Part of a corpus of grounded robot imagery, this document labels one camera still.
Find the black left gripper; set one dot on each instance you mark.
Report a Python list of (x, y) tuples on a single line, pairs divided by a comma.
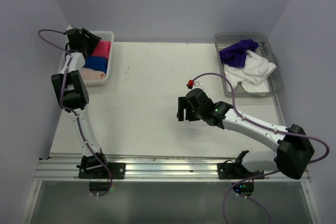
[(93, 40)]

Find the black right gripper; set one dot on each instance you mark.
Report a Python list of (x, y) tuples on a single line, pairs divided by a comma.
[(182, 105)]

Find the pink red towel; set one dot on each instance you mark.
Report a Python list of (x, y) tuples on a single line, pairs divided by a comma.
[(102, 50)]

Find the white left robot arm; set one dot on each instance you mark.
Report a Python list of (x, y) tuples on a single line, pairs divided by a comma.
[(72, 96)]

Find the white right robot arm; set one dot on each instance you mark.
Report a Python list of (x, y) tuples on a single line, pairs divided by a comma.
[(289, 151)]

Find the white plastic basket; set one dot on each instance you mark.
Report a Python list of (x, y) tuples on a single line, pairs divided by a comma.
[(74, 62)]

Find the blue rolled towel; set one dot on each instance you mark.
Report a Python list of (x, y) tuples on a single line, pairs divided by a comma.
[(96, 63)]

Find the light pink rolled towel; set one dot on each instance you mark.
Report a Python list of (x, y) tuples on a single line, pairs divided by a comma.
[(88, 74)]

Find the purple towel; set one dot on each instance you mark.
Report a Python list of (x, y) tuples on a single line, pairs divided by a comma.
[(236, 54)]

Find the white towel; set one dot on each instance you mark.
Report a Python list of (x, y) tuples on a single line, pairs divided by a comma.
[(253, 77)]

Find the clear plastic bin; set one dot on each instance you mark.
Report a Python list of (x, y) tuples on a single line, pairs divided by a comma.
[(224, 40)]

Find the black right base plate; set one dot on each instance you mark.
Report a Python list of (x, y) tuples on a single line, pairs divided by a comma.
[(233, 170)]

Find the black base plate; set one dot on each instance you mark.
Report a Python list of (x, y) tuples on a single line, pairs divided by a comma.
[(233, 170), (117, 171)]

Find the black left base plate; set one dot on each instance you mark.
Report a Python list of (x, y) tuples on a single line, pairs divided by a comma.
[(117, 171)]

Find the aluminium mounting rail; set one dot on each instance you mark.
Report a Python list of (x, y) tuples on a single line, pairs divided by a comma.
[(138, 168)]

